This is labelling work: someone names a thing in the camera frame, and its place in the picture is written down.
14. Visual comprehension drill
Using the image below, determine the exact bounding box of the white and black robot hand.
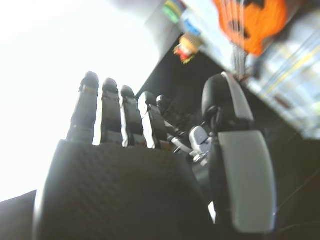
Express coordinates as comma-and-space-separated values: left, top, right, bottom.
33, 71, 278, 240

